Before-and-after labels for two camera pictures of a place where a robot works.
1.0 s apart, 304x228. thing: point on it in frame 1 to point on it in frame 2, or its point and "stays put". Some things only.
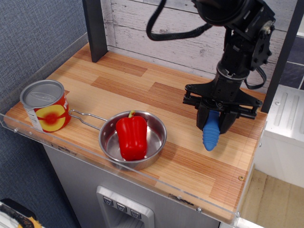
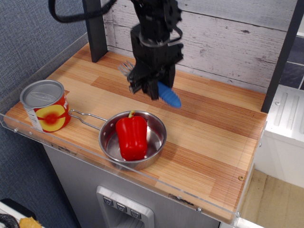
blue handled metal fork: x=211 y=130 to x=165 y=92
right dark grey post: x=283 y=57 stays put
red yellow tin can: x=46 y=101 stays put
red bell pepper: x=131 y=132 stays put
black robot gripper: x=224 y=92 to x=155 y=64
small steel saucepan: x=156 y=137 stays put
